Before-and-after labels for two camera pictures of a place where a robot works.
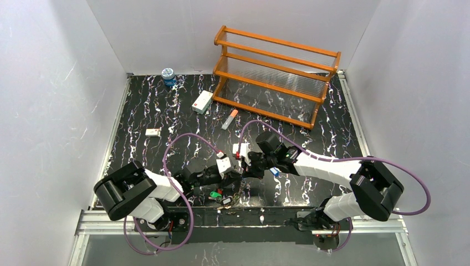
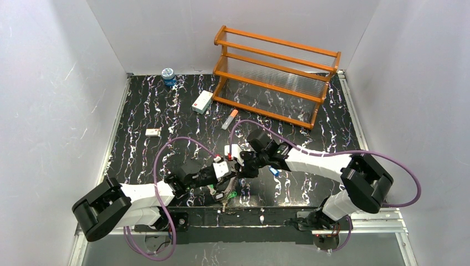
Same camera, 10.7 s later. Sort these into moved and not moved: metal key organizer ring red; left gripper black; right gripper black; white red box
Moved: metal key organizer ring red
Not moved: white red box; right gripper black; left gripper black
